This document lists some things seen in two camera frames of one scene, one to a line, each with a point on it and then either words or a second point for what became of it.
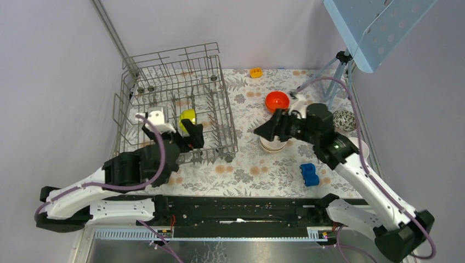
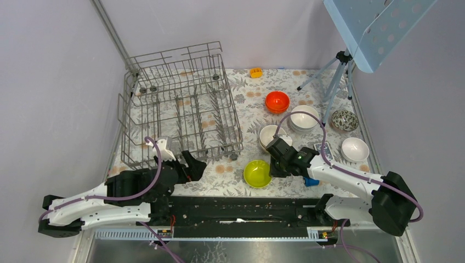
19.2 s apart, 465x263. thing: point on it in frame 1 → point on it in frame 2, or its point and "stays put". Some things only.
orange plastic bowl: x=276 y=99 stays put
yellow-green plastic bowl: x=189 y=114 → x=256 y=173
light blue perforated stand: x=372 y=29 stays put
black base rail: x=237 y=217 stays put
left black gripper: x=197 y=138 → x=193 y=172
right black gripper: x=277 y=126 → x=275 y=173
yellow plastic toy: x=255 y=73 stays put
